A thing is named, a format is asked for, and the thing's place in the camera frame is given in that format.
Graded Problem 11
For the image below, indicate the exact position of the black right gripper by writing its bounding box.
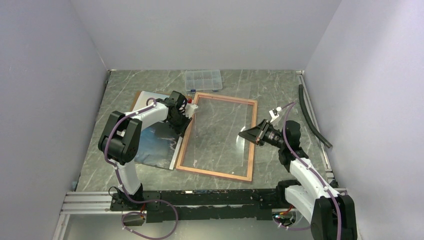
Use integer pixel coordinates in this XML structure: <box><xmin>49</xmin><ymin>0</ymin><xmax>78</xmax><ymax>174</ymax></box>
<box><xmin>238</xmin><ymin>119</ymin><xmax>286</xmax><ymax>149</ymax></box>

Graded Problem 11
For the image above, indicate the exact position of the seascape photo print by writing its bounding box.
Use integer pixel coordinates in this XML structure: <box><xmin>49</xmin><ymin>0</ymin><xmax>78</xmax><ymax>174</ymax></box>
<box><xmin>132</xmin><ymin>91</ymin><xmax>193</xmax><ymax>171</ymax></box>

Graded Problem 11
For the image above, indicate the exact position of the pink wooden picture frame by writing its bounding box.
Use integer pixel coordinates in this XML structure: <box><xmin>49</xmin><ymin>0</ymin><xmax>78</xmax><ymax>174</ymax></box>
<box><xmin>175</xmin><ymin>92</ymin><xmax>258</xmax><ymax>182</ymax></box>

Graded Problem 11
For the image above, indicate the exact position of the clear acrylic sheet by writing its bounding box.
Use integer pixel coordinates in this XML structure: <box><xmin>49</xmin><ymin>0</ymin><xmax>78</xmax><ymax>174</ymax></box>
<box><xmin>182</xmin><ymin>98</ymin><xmax>253</xmax><ymax>176</ymax></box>

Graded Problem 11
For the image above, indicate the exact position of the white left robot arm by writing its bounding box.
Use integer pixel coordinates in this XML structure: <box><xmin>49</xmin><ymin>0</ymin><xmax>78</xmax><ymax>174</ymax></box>
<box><xmin>98</xmin><ymin>90</ymin><xmax>198</xmax><ymax>210</ymax></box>

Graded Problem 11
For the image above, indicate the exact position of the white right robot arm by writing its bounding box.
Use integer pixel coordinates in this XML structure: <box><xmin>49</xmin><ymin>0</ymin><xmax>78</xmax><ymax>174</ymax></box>
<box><xmin>238</xmin><ymin>119</ymin><xmax>358</xmax><ymax>240</ymax></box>

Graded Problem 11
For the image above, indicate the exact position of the clear plastic compartment box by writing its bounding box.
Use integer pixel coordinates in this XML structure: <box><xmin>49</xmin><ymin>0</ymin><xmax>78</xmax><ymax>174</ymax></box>
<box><xmin>183</xmin><ymin>69</ymin><xmax>223</xmax><ymax>92</ymax></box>

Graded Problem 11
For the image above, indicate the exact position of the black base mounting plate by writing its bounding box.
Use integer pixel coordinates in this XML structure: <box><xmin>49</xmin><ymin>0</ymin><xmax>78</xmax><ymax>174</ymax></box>
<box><xmin>109</xmin><ymin>188</ymin><xmax>291</xmax><ymax>223</ymax></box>

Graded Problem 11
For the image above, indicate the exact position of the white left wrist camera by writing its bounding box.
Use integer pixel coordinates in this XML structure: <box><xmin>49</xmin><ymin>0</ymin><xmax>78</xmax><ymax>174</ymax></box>
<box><xmin>184</xmin><ymin>103</ymin><xmax>199</xmax><ymax>118</ymax></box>

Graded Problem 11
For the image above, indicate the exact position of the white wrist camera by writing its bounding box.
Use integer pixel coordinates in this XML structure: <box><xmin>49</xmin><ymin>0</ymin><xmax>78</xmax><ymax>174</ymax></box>
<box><xmin>184</xmin><ymin>103</ymin><xmax>199</xmax><ymax>118</ymax></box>
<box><xmin>268</xmin><ymin>106</ymin><xmax>283</xmax><ymax>124</ymax></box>

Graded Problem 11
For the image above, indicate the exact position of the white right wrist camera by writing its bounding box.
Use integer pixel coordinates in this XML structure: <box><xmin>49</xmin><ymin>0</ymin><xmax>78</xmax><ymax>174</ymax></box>
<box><xmin>268</xmin><ymin>106</ymin><xmax>283</xmax><ymax>124</ymax></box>

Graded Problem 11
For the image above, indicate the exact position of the brown frame backing board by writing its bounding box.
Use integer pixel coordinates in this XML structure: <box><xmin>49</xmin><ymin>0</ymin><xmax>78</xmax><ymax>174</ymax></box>
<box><xmin>130</xmin><ymin>91</ymin><xmax>141</xmax><ymax>111</ymax></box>

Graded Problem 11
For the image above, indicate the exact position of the black corrugated hose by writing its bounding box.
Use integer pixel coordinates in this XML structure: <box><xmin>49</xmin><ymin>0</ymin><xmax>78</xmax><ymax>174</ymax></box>
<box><xmin>298</xmin><ymin>83</ymin><xmax>333</xmax><ymax>149</ymax></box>

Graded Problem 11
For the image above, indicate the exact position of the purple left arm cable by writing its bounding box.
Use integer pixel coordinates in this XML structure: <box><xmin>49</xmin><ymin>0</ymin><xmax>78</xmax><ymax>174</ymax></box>
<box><xmin>103</xmin><ymin>97</ymin><xmax>180</xmax><ymax>240</ymax></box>

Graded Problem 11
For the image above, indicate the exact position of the aluminium rail frame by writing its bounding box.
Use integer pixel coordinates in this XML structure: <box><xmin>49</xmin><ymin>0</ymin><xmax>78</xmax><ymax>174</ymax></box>
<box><xmin>60</xmin><ymin>69</ymin><xmax>359</xmax><ymax>240</ymax></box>

